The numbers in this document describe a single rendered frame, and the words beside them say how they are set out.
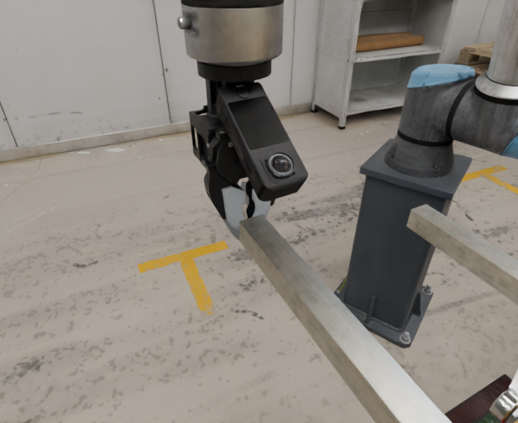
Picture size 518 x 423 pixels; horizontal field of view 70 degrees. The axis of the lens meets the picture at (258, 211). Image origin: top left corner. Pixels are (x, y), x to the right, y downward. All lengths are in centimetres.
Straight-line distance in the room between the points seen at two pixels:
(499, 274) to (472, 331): 109
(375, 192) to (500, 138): 35
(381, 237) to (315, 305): 91
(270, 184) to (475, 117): 76
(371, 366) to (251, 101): 24
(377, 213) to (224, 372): 70
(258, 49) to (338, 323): 24
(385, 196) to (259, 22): 88
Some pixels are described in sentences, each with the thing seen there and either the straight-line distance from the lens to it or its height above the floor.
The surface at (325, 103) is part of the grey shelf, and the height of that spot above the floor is 13.
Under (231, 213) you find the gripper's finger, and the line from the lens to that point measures 42.
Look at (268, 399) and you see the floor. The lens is 126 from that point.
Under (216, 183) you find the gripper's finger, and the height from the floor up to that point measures 91.
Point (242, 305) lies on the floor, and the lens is 148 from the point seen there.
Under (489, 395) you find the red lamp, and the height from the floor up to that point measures 70.
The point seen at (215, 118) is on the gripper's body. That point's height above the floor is 96.
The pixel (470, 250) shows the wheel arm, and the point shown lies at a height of 81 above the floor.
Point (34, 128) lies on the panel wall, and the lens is 284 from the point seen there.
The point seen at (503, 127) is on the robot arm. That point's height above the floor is 79.
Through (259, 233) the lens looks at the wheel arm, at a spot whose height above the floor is 86.
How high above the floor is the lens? 111
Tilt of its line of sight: 35 degrees down
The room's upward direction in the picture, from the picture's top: straight up
